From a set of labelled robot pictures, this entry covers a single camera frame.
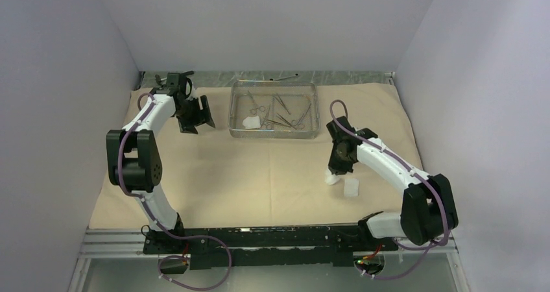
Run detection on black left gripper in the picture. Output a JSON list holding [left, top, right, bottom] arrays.
[[176, 95, 215, 134]]

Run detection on white gauze pad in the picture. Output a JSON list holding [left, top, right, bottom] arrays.
[[242, 116, 261, 130], [324, 169, 341, 186]]

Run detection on white gauze square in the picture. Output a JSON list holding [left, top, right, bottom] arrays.
[[344, 178, 359, 198]]

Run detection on black-handled claw hammer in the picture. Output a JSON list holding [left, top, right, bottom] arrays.
[[154, 71, 195, 86]]

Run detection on beige wrapping cloth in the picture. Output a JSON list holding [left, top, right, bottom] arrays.
[[89, 83, 423, 229]]

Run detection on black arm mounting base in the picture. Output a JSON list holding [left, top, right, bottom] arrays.
[[143, 225, 398, 270]]

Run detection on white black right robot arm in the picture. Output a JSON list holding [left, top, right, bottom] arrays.
[[325, 116, 459, 250]]

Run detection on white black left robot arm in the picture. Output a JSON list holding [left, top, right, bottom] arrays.
[[106, 71, 215, 253]]

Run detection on silver surgical scissors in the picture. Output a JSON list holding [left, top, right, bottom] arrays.
[[247, 91, 265, 116]]

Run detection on silver haemostat clamp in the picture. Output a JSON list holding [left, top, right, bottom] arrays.
[[291, 104, 311, 130]]

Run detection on metal mesh instrument tray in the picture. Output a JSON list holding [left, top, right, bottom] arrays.
[[228, 80, 320, 140]]

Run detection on silver forceps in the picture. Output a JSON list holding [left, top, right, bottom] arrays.
[[274, 93, 291, 114]]

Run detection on silver ratchet wrench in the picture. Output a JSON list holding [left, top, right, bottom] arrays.
[[269, 73, 300, 82]]

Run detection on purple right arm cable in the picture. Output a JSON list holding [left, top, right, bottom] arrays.
[[329, 100, 451, 282]]

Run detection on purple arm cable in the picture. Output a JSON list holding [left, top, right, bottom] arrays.
[[329, 100, 451, 282], [117, 93, 232, 292]]

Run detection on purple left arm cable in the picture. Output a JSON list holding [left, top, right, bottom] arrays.
[[117, 93, 232, 292]]

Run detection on aluminium rail frame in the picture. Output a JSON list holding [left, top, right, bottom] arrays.
[[67, 225, 472, 292]]

